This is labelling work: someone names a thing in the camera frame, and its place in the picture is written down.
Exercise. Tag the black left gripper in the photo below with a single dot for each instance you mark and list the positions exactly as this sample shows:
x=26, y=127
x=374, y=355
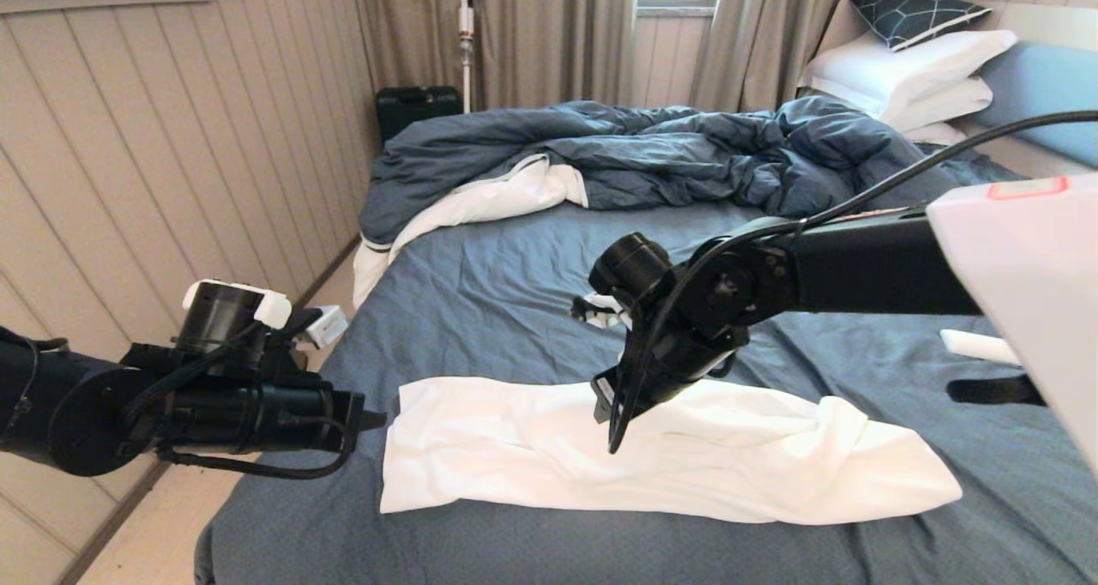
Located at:
x=257, y=418

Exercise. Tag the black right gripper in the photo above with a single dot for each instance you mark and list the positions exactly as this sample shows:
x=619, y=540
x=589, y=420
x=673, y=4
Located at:
x=669, y=362

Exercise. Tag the white t-shirt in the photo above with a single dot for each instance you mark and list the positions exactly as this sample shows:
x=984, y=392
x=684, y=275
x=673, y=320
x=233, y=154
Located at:
x=686, y=465

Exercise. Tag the blue patterned bed sheet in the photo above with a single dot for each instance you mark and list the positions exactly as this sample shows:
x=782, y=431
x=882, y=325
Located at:
x=515, y=310

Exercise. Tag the blue duvet with white lining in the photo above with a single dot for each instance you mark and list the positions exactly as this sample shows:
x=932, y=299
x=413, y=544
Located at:
x=686, y=156

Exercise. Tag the long white remote control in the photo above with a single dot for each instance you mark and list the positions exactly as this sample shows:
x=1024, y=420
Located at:
x=978, y=345

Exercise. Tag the black suitcase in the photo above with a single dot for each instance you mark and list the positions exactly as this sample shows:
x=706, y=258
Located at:
x=420, y=113

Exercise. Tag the narrow beige curtain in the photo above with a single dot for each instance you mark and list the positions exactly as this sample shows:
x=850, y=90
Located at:
x=763, y=36

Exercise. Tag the wide beige curtain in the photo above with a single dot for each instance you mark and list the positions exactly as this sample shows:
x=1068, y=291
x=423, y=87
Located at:
x=532, y=36

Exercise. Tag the flat white pillow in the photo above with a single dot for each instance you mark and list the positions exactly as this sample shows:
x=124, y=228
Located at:
x=939, y=133

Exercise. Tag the large white pillow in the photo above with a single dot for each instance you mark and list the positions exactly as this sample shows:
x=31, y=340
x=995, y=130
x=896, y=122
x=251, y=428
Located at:
x=892, y=70

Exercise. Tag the medium white pillow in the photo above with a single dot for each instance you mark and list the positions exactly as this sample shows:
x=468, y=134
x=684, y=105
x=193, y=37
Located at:
x=944, y=103

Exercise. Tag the white stick vacuum cleaner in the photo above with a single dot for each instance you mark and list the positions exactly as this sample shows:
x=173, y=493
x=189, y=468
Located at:
x=466, y=36

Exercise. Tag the dark geometric patterned cushion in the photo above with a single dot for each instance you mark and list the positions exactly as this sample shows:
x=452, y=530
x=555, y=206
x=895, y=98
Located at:
x=913, y=9

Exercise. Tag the blue padded headboard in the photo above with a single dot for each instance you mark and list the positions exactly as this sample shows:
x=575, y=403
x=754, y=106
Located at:
x=1046, y=87

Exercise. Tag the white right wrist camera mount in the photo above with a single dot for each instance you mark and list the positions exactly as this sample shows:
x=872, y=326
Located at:
x=605, y=304

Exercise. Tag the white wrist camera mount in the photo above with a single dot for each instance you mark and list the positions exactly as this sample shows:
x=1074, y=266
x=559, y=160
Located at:
x=605, y=304
x=274, y=310

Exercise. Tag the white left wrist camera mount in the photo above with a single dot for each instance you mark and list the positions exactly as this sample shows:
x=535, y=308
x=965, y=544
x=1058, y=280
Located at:
x=274, y=310

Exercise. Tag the beige upholstered bed frame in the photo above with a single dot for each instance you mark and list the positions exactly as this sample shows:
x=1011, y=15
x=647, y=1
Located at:
x=1021, y=160

